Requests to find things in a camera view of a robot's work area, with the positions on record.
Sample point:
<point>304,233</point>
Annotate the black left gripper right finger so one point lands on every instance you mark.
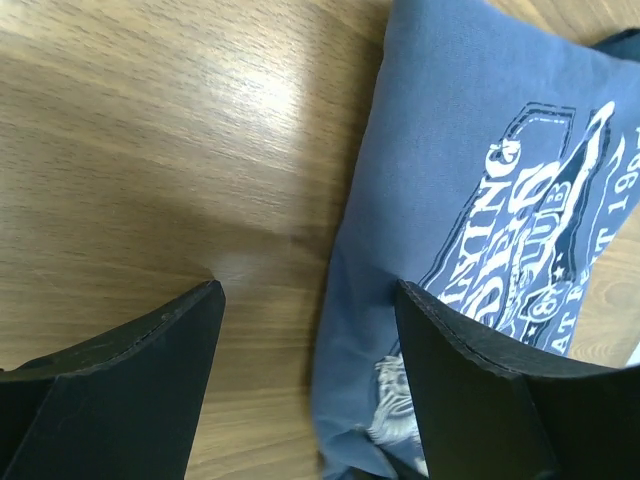
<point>490,407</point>

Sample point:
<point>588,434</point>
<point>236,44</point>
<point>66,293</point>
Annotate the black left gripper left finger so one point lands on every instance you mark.
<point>122,405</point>

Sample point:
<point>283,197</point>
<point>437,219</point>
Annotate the blue tank top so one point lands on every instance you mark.
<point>498,163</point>

